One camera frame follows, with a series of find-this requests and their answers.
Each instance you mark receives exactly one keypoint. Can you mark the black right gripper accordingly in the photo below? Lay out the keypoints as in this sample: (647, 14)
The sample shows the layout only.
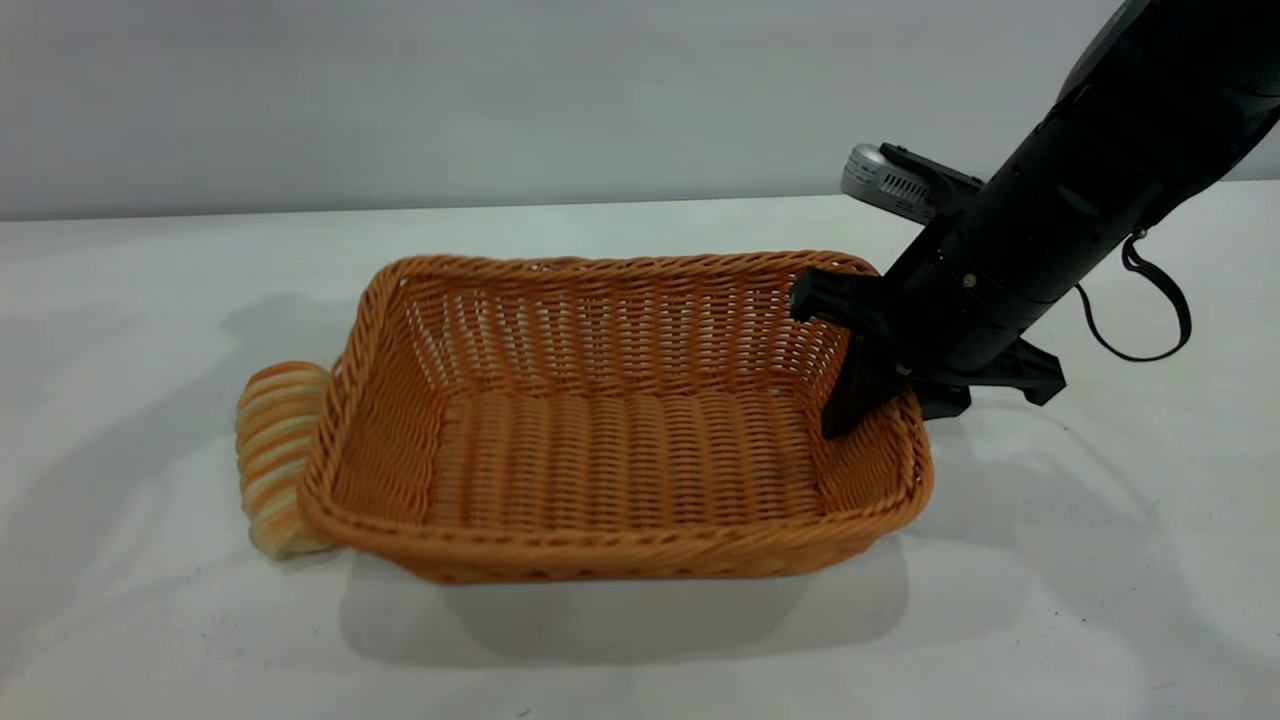
(980, 290)

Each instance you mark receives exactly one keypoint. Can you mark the striped orange bread roll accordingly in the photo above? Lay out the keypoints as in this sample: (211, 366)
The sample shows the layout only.
(275, 450)

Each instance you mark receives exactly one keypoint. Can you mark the orange woven wicker basket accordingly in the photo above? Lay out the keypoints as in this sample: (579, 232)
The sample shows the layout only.
(600, 470)

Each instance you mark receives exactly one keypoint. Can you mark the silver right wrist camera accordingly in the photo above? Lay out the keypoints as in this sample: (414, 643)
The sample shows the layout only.
(885, 180)

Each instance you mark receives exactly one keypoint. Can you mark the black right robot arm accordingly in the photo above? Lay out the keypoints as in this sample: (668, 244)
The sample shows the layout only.
(1140, 100)

